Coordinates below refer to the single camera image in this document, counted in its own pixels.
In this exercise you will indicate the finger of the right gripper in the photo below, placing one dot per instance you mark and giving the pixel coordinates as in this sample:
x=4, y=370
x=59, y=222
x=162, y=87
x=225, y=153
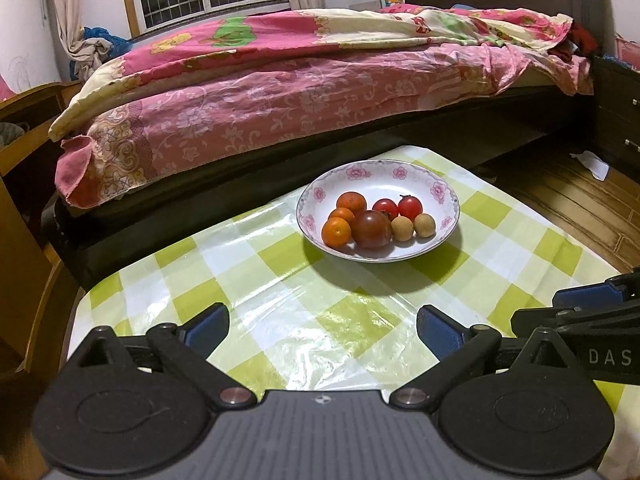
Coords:
x=612, y=292
x=524, y=321

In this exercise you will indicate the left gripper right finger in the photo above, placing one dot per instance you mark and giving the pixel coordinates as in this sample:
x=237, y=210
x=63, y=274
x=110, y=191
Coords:
x=463, y=353

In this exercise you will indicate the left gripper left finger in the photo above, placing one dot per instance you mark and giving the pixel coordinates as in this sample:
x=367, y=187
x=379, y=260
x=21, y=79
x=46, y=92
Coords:
x=183, y=351

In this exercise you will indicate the red cherry tomato with stem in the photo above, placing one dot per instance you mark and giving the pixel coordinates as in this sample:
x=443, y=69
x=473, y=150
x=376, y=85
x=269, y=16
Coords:
x=410, y=207

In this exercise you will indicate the white paper on floor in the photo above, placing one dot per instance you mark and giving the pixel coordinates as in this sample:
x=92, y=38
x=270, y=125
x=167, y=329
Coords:
x=597, y=167

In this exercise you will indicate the tan longan fruit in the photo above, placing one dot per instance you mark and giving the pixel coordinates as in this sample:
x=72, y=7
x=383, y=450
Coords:
x=424, y=225
x=402, y=228

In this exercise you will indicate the dark brown tomato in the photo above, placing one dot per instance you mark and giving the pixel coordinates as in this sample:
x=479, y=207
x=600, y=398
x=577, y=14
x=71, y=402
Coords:
x=371, y=230

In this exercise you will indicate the wooden side desk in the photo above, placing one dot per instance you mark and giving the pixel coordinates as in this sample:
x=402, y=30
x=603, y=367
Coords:
x=38, y=294

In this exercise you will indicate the orange tangerine front left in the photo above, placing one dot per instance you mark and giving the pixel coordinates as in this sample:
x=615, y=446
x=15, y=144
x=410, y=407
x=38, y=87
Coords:
x=336, y=233

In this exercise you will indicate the small orange kumquat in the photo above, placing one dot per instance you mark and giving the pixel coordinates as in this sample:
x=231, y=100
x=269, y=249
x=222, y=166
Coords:
x=343, y=213

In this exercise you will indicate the large orange tangerine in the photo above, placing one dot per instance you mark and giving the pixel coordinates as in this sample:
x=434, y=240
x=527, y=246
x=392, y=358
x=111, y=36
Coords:
x=353, y=201

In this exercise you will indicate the floral white porcelain plate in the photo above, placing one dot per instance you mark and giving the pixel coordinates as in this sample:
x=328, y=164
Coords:
x=375, y=179

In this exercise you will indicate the dark wooden nightstand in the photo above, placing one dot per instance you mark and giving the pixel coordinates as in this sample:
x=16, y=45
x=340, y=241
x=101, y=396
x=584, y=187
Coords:
x=618, y=93

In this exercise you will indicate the pink floral bed sheet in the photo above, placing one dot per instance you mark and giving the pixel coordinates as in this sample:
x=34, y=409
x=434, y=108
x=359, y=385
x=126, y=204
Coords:
x=137, y=143

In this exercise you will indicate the red cloth by headboard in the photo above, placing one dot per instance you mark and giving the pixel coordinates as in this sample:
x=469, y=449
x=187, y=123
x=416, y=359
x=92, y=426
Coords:
x=578, y=41

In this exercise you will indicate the colourful cartoon quilt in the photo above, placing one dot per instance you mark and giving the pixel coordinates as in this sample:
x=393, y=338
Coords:
x=206, y=50

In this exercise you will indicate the blue clothes pile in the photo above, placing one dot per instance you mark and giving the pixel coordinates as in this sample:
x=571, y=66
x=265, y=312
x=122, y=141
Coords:
x=94, y=47

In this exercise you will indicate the beige curtain left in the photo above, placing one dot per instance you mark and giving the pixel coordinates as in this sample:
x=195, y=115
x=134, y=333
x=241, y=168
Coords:
x=75, y=15

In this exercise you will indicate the dark wooden bed frame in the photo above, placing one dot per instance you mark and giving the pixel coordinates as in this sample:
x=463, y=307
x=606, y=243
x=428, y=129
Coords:
x=520, y=124

